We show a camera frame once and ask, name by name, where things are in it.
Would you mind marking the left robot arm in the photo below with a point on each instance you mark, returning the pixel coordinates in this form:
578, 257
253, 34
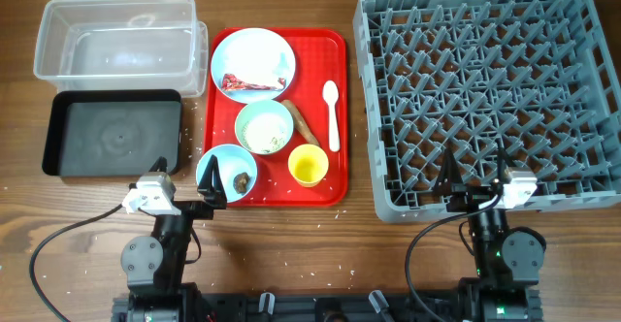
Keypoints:
154, 264

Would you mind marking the small light blue bowl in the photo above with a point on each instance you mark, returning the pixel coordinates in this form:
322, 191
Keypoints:
232, 160

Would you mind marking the clear plastic bin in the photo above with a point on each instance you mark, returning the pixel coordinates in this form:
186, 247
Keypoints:
123, 45

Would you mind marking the yellow plastic cup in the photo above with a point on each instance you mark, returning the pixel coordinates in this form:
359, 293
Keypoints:
308, 164

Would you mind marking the large light blue plate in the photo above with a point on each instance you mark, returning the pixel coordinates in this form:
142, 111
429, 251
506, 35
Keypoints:
253, 54

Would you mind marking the black waste tray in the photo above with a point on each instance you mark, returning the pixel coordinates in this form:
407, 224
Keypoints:
112, 133

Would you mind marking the brown carrot-shaped food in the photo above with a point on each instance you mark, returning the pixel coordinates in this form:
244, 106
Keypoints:
300, 123

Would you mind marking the red snack wrapper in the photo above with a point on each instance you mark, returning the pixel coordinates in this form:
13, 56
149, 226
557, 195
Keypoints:
231, 82

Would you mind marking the white rice pile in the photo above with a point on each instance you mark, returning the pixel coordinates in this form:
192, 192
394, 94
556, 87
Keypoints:
266, 133

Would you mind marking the green bowl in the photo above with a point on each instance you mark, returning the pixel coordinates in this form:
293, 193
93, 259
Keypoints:
268, 106

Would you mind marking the white plastic spoon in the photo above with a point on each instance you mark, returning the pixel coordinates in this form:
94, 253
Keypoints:
330, 95

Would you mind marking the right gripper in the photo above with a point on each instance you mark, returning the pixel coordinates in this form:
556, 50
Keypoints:
469, 197

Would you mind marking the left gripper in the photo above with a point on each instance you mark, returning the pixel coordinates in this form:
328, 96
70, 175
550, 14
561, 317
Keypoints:
211, 193

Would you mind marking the red serving tray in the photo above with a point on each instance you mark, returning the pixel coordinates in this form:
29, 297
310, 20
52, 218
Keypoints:
320, 56

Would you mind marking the brown food lump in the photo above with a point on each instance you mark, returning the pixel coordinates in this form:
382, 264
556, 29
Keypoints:
241, 182

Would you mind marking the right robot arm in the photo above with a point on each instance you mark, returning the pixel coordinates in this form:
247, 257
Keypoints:
507, 259

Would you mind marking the grey dishwasher rack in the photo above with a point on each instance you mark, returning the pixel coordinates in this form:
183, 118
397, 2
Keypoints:
531, 77

